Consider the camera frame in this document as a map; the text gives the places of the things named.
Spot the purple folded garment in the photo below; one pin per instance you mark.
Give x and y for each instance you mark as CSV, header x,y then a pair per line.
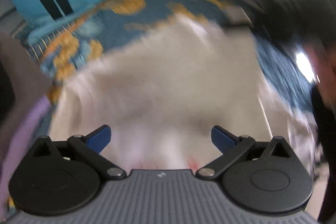
x,y
23,134

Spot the grey folded garment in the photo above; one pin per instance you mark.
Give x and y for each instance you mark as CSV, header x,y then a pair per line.
x,y
23,69

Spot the black folded garment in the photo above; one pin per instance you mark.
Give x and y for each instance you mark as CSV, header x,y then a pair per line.
x,y
6,92

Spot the white garment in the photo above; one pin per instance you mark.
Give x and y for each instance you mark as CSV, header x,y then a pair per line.
x,y
170,82

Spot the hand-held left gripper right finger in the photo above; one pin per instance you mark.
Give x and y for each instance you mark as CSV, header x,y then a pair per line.
x,y
221,138

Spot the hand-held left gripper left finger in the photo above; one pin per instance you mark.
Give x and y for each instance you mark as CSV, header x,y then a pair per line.
x,y
101,136

